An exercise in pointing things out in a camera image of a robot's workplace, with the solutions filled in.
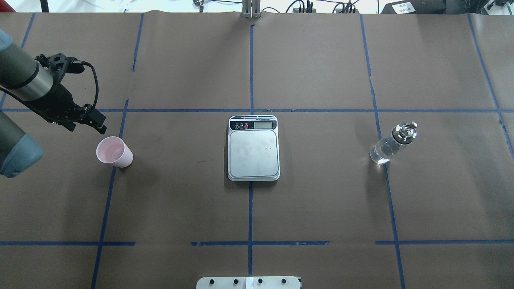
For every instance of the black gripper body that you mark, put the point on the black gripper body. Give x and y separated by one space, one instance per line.
57 102

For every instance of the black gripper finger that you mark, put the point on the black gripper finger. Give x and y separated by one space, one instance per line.
98 126
92 117

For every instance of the glass sauce bottle metal cap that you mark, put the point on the glass sauce bottle metal cap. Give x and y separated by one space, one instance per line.
402 135

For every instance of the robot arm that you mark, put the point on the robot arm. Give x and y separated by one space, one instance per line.
36 82

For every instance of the silver digital kitchen scale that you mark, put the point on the silver digital kitchen scale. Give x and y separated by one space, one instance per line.
253 148

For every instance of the aluminium frame post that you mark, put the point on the aluminium frame post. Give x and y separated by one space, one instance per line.
251 9

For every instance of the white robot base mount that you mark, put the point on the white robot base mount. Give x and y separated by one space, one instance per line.
250 282

